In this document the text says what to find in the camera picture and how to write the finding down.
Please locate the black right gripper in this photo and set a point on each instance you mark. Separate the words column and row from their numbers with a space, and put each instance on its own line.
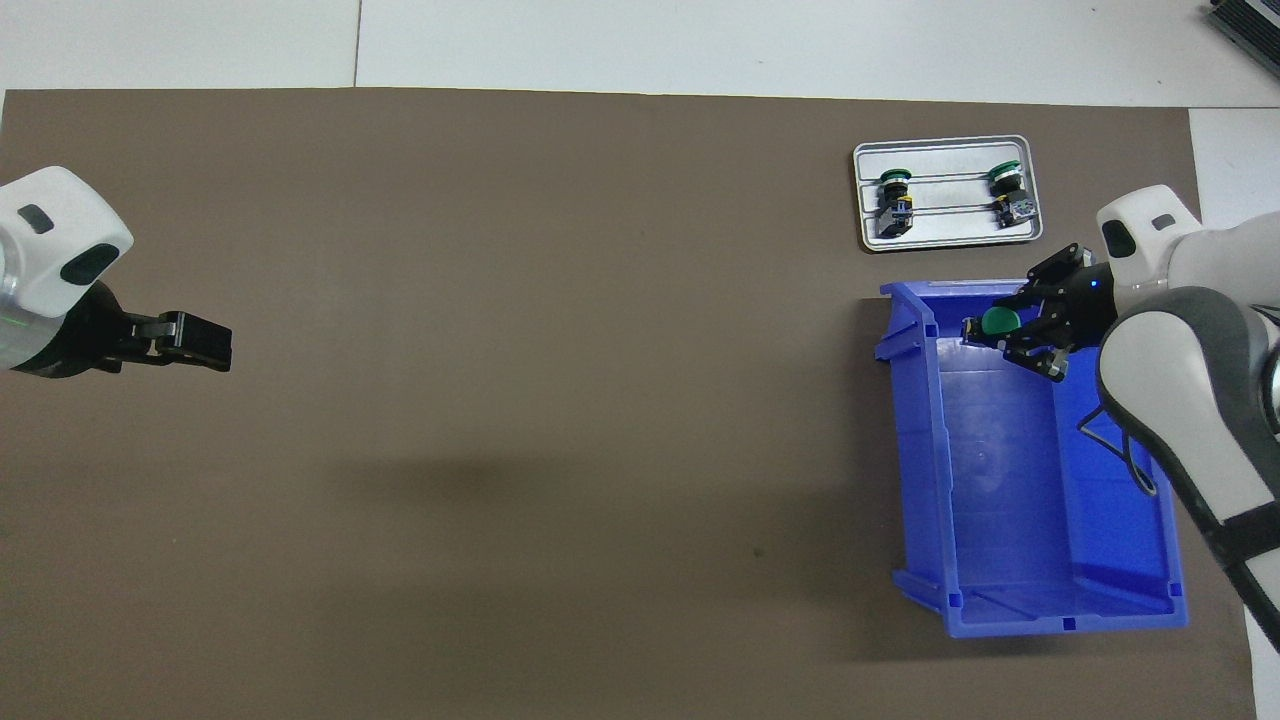
column 1088, row 300

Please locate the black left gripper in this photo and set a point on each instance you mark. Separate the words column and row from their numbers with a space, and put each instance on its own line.
column 85, row 340

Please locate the green push button switch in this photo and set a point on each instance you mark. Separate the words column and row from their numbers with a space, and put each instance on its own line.
column 1000, row 321
column 895, row 200
column 1010, row 195

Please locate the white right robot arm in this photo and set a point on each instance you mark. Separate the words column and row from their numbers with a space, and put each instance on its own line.
column 1180, row 380

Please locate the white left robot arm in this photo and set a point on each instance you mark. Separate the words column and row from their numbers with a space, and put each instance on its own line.
column 50, row 240

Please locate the grey metal tray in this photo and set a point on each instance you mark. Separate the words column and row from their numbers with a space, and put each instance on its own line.
column 950, row 233

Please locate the blue plastic storage bin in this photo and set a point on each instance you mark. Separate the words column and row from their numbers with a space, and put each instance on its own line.
column 1000, row 480

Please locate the brown table mat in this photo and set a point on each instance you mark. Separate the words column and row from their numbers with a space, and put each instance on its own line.
column 500, row 300

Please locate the dark grey ridged device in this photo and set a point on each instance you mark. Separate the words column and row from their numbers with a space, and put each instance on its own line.
column 1250, row 25

